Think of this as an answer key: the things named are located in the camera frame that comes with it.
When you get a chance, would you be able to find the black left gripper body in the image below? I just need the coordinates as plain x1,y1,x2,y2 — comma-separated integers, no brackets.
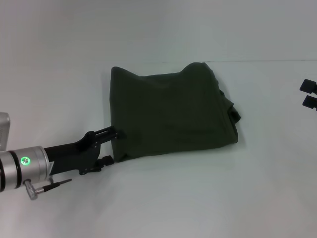
43,131,103,176

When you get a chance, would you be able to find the dark green FREE t-shirt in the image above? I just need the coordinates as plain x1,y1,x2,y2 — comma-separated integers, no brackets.
108,61,242,163

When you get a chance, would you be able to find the left arm connector cable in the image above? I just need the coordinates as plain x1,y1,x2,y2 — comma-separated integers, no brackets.
23,178,73,200

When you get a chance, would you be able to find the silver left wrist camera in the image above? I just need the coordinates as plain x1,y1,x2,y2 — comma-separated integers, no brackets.
0,112,12,151

